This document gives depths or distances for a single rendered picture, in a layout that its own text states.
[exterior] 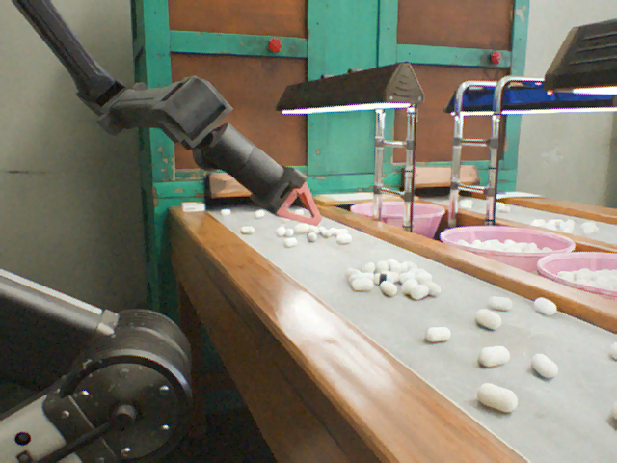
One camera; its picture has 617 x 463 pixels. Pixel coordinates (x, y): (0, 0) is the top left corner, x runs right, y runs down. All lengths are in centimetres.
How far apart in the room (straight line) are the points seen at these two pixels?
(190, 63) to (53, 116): 95
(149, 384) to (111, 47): 204
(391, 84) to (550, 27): 266
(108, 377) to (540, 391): 43
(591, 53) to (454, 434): 41
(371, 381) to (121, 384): 24
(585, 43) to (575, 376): 35
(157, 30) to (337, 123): 62
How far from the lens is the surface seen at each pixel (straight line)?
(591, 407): 59
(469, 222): 150
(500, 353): 63
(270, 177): 75
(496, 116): 138
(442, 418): 48
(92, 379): 55
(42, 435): 59
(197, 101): 73
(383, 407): 48
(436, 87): 197
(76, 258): 252
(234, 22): 170
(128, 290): 256
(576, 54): 66
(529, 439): 52
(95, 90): 113
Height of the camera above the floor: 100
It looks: 11 degrees down
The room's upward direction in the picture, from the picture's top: straight up
